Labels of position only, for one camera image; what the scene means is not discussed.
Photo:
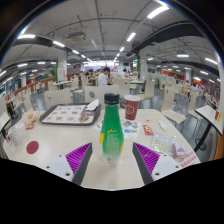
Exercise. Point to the red-lettered table notice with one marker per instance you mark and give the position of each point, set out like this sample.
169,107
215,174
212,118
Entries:
189,159

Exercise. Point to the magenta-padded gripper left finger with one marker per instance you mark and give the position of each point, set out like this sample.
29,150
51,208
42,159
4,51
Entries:
77,156

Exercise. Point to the clear plastic bag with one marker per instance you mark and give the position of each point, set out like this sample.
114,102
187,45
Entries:
162,143

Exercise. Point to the white crumpled napkin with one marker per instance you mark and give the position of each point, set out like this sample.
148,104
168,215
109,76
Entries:
92,105

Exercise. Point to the beige dining chairs group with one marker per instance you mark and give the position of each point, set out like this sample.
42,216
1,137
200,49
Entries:
170,100

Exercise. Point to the beige chair with round hole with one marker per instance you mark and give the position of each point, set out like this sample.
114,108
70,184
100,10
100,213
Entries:
58,98
96,93

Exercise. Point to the red sauce packet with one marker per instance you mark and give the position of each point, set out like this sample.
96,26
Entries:
29,126

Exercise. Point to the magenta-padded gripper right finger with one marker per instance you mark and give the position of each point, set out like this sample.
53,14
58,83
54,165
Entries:
147,156

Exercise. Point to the green plastic drink bottle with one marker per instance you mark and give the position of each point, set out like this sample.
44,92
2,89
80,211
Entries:
111,133

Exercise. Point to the ceiling lights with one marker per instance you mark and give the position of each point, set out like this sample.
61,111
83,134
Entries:
157,11

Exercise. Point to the red ketchup packet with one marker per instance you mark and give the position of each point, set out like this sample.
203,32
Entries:
148,129

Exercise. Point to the clear bag of fried food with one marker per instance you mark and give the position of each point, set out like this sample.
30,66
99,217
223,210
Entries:
30,117

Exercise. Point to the red paper cup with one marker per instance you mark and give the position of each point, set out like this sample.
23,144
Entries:
132,108

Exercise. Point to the dark brown food tray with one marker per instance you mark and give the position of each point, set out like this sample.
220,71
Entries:
66,115

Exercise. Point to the small purple packet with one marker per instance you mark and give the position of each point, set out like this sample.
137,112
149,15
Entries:
180,150

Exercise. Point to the small white packet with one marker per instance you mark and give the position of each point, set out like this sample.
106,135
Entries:
162,125

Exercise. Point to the flat round red coaster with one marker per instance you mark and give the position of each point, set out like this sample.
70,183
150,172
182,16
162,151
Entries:
32,147

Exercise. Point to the ceiling air conditioner unit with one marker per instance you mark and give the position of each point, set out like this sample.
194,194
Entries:
76,36

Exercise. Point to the person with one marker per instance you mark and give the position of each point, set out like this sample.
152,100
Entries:
102,79

